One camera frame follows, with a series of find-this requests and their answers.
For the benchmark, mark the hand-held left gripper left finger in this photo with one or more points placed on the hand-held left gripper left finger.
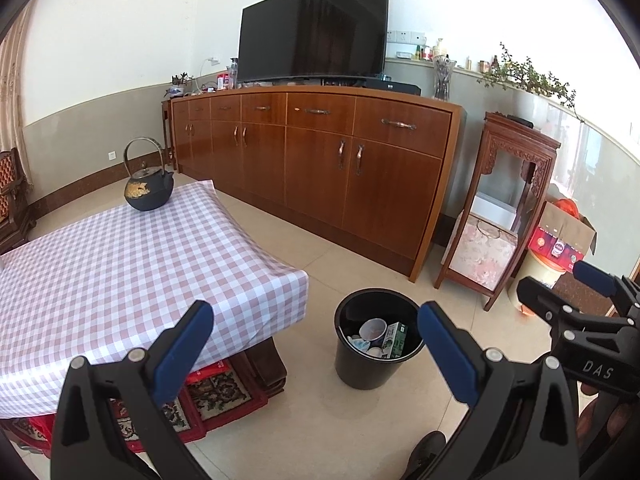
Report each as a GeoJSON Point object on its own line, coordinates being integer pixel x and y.
{"type": "Point", "coordinates": [182, 350]}

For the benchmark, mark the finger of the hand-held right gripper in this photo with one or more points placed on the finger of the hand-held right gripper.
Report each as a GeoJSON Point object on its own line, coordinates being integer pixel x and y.
{"type": "Point", "coordinates": [595, 277]}
{"type": "Point", "coordinates": [545, 302]}

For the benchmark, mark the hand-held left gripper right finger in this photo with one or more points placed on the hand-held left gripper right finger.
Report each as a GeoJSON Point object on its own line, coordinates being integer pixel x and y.
{"type": "Point", "coordinates": [447, 355]}

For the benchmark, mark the green white carton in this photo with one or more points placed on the green white carton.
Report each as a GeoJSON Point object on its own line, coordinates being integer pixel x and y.
{"type": "Point", "coordinates": [395, 340]}

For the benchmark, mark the blue white paper bowl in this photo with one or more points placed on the blue white paper bowl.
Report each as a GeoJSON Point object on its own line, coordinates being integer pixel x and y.
{"type": "Point", "coordinates": [372, 330]}

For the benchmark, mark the black plastic bucket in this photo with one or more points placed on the black plastic bucket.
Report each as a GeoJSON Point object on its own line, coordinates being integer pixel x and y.
{"type": "Point", "coordinates": [360, 370]}

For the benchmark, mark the light blue paper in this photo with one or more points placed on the light blue paper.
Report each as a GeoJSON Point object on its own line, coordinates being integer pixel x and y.
{"type": "Point", "coordinates": [357, 344]}

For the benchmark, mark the person's right hand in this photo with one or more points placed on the person's right hand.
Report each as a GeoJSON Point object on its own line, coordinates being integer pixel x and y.
{"type": "Point", "coordinates": [605, 420]}

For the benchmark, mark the brown floor mat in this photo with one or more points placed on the brown floor mat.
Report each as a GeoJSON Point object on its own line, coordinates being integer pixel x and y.
{"type": "Point", "coordinates": [575, 287]}

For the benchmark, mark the white floral bucket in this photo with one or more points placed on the white floral bucket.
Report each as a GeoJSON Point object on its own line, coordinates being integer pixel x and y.
{"type": "Point", "coordinates": [535, 275]}

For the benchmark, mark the red packet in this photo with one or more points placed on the red packet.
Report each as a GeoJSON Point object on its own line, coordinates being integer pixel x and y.
{"type": "Point", "coordinates": [210, 372]}

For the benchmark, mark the brown cardboard box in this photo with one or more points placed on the brown cardboard box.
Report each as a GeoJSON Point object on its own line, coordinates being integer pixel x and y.
{"type": "Point", "coordinates": [575, 227]}

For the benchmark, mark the red patterned rug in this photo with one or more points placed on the red patterned rug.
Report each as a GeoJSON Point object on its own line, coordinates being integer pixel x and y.
{"type": "Point", "coordinates": [220, 395]}

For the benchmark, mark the pink floral box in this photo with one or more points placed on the pink floral box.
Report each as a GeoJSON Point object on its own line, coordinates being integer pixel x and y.
{"type": "Point", "coordinates": [482, 255]}

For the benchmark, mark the person's dark shoe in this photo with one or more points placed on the person's dark shoe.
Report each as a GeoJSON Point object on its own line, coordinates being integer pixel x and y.
{"type": "Point", "coordinates": [425, 452]}

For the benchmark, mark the white box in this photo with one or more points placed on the white box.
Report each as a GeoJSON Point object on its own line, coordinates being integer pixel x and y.
{"type": "Point", "coordinates": [492, 207]}

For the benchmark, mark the carved wooden stand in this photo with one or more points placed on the carved wooden stand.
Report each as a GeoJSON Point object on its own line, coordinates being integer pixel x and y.
{"type": "Point", "coordinates": [520, 135]}

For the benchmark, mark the black cast iron kettle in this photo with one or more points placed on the black cast iron kettle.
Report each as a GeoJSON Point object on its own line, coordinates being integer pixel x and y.
{"type": "Point", "coordinates": [147, 192]}

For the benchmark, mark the red plastic bag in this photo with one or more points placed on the red plastic bag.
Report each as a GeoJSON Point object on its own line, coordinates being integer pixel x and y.
{"type": "Point", "coordinates": [41, 435]}

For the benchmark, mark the black remote control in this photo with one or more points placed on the black remote control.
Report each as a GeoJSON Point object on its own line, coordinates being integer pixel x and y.
{"type": "Point", "coordinates": [519, 120]}

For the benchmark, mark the leafy branch plant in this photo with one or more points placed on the leafy branch plant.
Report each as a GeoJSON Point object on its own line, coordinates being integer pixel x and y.
{"type": "Point", "coordinates": [525, 77]}

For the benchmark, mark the wooden sideboard cabinet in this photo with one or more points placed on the wooden sideboard cabinet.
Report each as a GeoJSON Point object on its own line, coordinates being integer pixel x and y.
{"type": "Point", "coordinates": [310, 170]}

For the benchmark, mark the wooden upholstered bench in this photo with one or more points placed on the wooden upholstered bench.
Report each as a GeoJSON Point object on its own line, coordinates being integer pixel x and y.
{"type": "Point", "coordinates": [12, 195]}

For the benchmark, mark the glass vase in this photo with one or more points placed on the glass vase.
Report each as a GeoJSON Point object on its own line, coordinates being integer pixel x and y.
{"type": "Point", "coordinates": [444, 80]}

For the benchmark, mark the small potted plant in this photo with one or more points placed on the small potted plant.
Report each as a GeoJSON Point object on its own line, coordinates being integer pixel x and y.
{"type": "Point", "coordinates": [177, 90]}

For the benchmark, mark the black set-top box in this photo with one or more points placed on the black set-top box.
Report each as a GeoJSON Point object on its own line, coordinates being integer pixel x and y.
{"type": "Point", "coordinates": [395, 86]}

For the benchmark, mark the red white jar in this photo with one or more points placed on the red white jar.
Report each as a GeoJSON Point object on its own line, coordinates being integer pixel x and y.
{"type": "Point", "coordinates": [223, 81]}

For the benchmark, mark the white pump bottle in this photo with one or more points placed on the white pump bottle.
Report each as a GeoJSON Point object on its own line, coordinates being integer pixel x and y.
{"type": "Point", "coordinates": [440, 48]}

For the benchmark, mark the clear plastic bottle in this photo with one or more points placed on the clear plastic bottle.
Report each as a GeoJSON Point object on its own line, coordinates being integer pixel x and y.
{"type": "Point", "coordinates": [233, 72]}

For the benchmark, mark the beige embroidered curtain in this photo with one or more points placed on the beige embroidered curtain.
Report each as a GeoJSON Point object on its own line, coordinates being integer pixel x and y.
{"type": "Point", "coordinates": [10, 90]}

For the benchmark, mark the flat screen television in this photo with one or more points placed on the flat screen television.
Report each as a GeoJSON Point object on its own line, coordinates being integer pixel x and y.
{"type": "Point", "coordinates": [310, 30]}

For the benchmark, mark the white wall socket strip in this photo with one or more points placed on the white wall socket strip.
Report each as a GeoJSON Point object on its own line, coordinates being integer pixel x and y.
{"type": "Point", "coordinates": [405, 37]}

